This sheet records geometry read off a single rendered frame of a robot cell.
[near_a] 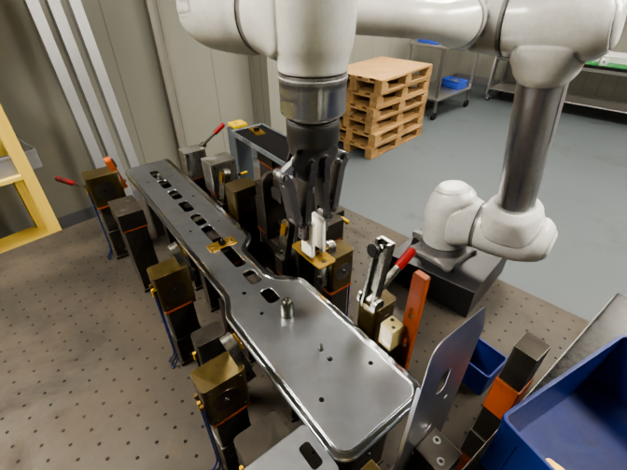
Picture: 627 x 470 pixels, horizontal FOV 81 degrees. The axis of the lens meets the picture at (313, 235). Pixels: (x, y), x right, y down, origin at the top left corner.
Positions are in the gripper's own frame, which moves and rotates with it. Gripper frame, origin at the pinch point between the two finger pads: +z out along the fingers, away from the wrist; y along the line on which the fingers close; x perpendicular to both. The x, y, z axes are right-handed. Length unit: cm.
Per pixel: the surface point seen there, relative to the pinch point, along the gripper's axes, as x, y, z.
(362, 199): -156, -179, 129
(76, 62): -237, -6, 8
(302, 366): 2.9, 5.2, 29.0
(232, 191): -58, -13, 21
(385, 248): 3.6, -15.4, 8.2
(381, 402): 18.2, -1.5, 29.0
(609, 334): 39, -49, 26
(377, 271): 2.3, -15.3, 15.2
